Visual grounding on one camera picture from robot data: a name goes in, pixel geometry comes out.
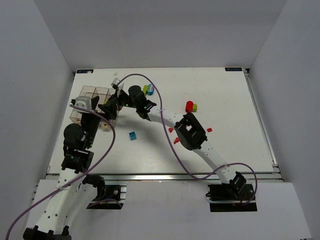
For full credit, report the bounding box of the left blue label sticker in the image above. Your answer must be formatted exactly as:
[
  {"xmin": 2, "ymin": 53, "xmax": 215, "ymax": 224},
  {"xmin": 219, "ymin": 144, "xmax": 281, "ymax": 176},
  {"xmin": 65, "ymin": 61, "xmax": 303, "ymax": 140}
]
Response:
[{"xmin": 76, "ymin": 69, "xmax": 94, "ymax": 74}]

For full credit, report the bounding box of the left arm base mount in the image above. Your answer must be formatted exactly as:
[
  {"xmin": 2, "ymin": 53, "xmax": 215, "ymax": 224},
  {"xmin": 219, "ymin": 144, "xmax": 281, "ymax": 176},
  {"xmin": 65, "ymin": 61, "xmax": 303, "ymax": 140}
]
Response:
[{"xmin": 82, "ymin": 174, "xmax": 125, "ymax": 210}]

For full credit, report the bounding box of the long green lego brick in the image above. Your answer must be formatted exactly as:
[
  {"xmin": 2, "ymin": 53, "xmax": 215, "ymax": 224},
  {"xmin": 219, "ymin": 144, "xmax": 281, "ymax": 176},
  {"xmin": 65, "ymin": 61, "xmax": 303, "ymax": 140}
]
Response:
[{"xmin": 142, "ymin": 85, "xmax": 149, "ymax": 96}]

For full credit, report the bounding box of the green lego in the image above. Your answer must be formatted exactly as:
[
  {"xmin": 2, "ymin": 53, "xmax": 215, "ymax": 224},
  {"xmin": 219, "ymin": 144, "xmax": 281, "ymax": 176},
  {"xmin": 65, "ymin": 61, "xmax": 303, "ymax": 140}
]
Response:
[{"xmin": 192, "ymin": 103, "xmax": 198, "ymax": 112}]

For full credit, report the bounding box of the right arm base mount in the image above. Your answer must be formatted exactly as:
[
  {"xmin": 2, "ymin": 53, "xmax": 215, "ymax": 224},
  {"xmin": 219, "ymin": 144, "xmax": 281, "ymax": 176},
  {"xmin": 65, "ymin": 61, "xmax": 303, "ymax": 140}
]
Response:
[{"xmin": 205, "ymin": 184, "xmax": 258, "ymax": 213}]

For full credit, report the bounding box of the large red lego brick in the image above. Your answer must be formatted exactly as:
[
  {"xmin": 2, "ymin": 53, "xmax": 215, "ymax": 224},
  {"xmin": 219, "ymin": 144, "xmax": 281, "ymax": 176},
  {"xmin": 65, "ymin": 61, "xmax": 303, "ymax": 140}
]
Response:
[{"xmin": 185, "ymin": 100, "xmax": 194, "ymax": 113}]

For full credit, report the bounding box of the small blue lego brick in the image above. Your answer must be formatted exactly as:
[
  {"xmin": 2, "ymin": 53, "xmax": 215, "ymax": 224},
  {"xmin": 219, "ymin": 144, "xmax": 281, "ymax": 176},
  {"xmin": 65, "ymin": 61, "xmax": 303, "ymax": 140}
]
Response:
[{"xmin": 129, "ymin": 131, "xmax": 137, "ymax": 141}]

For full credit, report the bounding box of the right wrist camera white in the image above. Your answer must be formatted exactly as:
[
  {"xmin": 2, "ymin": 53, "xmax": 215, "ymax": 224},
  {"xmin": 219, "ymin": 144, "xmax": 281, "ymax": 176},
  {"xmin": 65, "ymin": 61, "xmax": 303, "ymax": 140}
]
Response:
[{"xmin": 111, "ymin": 77, "xmax": 124, "ymax": 93}]

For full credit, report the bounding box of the right blue label sticker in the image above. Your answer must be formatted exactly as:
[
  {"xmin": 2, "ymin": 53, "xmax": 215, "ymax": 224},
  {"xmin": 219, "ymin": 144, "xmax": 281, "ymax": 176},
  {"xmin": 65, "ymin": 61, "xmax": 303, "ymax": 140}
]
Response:
[{"xmin": 224, "ymin": 67, "xmax": 243, "ymax": 72}]

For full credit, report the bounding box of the clear three-compartment container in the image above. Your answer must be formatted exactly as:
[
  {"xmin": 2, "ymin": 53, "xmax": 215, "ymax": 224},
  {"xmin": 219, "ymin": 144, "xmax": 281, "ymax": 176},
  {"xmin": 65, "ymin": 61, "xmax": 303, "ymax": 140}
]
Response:
[{"xmin": 69, "ymin": 85, "xmax": 116, "ymax": 125}]

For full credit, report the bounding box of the red lego piece lower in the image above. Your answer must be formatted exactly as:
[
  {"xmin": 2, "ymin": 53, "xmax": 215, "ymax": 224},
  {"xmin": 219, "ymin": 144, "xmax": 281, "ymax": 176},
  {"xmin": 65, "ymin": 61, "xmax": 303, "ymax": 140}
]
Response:
[{"xmin": 173, "ymin": 137, "xmax": 180, "ymax": 144}]

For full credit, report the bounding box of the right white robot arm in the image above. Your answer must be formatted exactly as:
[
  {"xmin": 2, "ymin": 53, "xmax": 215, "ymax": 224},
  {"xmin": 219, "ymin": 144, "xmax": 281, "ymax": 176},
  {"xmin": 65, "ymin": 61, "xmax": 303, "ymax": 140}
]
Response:
[{"xmin": 98, "ymin": 85, "xmax": 247, "ymax": 198}]

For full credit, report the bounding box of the blue label sticker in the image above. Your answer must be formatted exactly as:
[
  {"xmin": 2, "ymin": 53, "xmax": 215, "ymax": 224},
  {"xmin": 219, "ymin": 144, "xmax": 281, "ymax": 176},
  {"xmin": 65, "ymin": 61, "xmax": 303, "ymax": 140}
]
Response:
[
  {"xmin": 76, "ymin": 69, "xmax": 94, "ymax": 74},
  {"xmin": 224, "ymin": 67, "xmax": 243, "ymax": 72}
]

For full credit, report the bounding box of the blue frog lego piece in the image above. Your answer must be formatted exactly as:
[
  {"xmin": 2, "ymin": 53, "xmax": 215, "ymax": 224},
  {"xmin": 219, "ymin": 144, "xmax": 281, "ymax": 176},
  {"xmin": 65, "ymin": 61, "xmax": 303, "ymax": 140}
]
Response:
[{"xmin": 146, "ymin": 84, "xmax": 155, "ymax": 96}]

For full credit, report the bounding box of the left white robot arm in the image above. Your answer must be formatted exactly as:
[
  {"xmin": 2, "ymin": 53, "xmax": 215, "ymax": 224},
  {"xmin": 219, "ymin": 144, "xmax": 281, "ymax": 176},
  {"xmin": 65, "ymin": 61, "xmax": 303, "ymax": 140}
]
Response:
[{"xmin": 23, "ymin": 96, "xmax": 100, "ymax": 240}]

